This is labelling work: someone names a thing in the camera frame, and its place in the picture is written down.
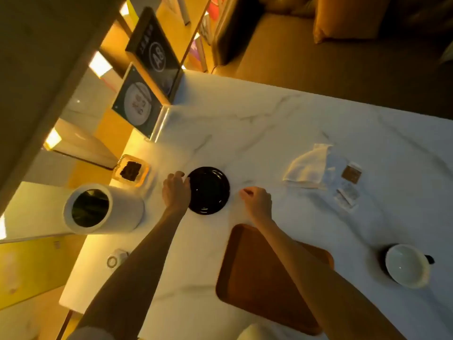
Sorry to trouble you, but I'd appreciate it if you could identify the person's right hand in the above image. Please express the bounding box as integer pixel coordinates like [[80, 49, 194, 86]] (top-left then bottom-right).
[[239, 187, 273, 223]]

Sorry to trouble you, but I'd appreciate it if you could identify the person's left hand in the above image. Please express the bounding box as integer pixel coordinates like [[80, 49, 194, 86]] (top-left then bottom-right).
[[162, 171, 192, 213]]

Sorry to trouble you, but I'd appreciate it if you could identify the black round plate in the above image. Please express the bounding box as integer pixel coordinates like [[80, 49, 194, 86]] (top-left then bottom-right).
[[187, 166, 231, 216]]

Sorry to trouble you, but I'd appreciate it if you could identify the person's left forearm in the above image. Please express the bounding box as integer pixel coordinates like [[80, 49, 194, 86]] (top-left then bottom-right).
[[72, 206, 188, 340]]

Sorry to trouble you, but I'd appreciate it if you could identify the person's right forearm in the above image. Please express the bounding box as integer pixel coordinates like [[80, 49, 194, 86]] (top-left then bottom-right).
[[256, 217, 407, 340]]

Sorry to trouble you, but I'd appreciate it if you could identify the glass dish with dark contents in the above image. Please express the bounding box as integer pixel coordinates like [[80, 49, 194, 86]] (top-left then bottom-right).
[[113, 154, 151, 186]]

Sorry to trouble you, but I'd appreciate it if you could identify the white folded napkin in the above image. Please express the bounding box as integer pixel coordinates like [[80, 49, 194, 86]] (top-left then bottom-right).
[[282, 144, 335, 190]]

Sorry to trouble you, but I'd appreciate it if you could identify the white cylindrical container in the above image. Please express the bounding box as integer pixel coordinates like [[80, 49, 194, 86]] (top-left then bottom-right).
[[63, 183, 145, 235]]

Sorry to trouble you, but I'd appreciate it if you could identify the acrylic sign with round picture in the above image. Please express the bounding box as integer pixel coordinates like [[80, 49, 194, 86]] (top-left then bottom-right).
[[111, 62, 170, 142]]

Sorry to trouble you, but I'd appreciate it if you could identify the brown wooden tray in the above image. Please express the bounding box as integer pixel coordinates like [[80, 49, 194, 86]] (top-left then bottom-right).
[[215, 224, 335, 336]]

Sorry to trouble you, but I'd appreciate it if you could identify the clear plastic sachet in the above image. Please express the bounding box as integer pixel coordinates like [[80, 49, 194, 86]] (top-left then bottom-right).
[[333, 185, 361, 212]]

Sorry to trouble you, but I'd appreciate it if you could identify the brown square sachet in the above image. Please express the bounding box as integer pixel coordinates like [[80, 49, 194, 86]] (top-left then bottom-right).
[[341, 163, 363, 185]]

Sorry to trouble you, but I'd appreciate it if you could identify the black table sign stand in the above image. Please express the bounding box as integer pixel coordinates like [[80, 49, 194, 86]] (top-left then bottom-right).
[[125, 6, 185, 105]]

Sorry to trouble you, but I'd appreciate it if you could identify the brown sofa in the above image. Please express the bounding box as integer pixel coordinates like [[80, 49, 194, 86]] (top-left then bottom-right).
[[212, 0, 453, 120]]

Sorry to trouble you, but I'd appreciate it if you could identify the orange cushion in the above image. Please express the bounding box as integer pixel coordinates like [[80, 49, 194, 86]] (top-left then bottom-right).
[[313, 0, 391, 44]]

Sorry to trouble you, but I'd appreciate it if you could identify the small white device with ring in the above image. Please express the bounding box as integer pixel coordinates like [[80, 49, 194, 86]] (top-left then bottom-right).
[[106, 249, 130, 269]]

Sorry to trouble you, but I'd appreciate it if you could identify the white cup with black handle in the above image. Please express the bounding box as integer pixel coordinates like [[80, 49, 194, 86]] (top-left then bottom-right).
[[384, 244, 435, 289]]

